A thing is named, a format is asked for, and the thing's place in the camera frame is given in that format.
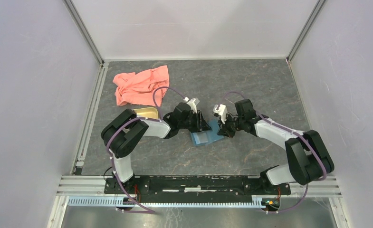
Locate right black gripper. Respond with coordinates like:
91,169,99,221
217,113,244,138

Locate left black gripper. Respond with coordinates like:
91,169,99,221
178,110,212,133

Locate blue card holder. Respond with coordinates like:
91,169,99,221
191,120,224,146

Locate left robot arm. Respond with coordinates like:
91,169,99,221
101,102,212,194

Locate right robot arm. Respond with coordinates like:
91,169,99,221
213,99,335,194

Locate gold oval tray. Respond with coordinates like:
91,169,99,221
133,107,159,119

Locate pink crumpled cloth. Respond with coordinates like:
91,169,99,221
113,65,170,106

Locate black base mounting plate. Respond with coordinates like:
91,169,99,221
122,175,291,203

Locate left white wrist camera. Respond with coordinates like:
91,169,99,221
183,97,200,114

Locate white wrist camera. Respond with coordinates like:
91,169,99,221
183,97,200,114
213,104,228,124

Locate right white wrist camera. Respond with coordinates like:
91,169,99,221
213,104,228,124

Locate aluminium frame rail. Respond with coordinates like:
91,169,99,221
48,175,350,228

